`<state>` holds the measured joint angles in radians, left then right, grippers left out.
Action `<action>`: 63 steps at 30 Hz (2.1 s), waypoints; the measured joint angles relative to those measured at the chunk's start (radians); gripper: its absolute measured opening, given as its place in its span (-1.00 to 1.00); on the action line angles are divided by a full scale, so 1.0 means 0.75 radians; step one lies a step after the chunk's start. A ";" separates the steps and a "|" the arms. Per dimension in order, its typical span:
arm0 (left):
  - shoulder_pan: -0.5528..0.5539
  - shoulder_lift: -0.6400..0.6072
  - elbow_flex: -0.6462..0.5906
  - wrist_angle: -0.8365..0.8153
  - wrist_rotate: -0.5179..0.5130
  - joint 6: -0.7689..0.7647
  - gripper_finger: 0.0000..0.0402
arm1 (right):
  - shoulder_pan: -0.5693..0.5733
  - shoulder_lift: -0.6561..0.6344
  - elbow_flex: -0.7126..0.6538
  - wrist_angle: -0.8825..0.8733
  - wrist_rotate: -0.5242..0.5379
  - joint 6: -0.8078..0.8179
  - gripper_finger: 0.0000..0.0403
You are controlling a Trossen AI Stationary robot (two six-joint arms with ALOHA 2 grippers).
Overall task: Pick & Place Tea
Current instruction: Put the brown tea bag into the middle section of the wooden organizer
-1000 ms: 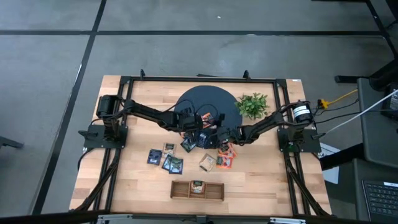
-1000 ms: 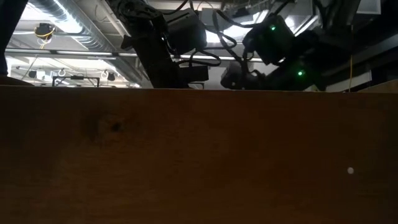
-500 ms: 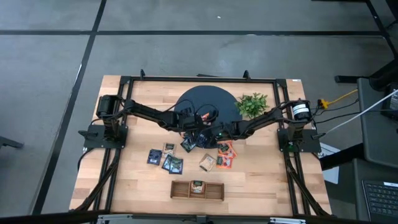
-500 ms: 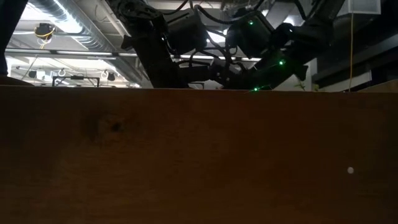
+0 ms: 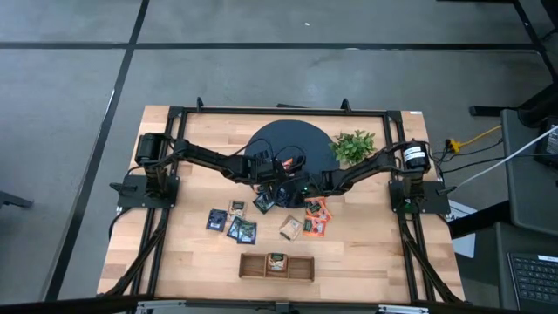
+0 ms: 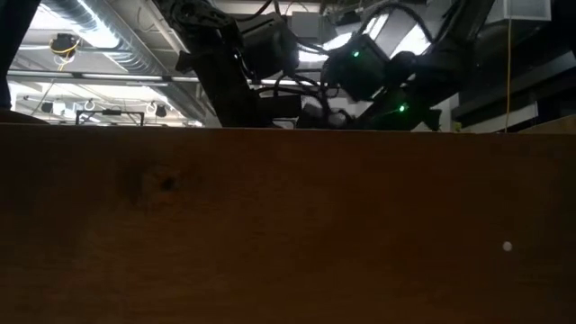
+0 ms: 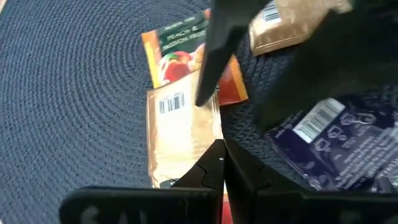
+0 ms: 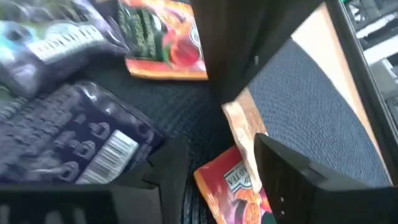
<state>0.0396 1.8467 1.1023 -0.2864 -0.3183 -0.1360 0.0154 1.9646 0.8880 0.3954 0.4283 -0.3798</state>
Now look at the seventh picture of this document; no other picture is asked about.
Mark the dark purple tea packet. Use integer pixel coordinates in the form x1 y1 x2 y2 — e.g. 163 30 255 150
264 96 398 192

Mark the round dark blue woven mat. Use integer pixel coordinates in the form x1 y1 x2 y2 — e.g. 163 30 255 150
0 0 398 194

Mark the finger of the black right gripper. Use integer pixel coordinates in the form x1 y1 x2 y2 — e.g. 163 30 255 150
255 0 398 131
195 0 271 108

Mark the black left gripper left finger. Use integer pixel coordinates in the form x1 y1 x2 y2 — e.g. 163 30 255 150
58 139 226 224

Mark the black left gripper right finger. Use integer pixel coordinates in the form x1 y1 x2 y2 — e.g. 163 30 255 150
224 138 398 224

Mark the beige tea packet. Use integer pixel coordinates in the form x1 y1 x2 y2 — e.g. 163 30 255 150
146 70 224 190
248 0 354 57

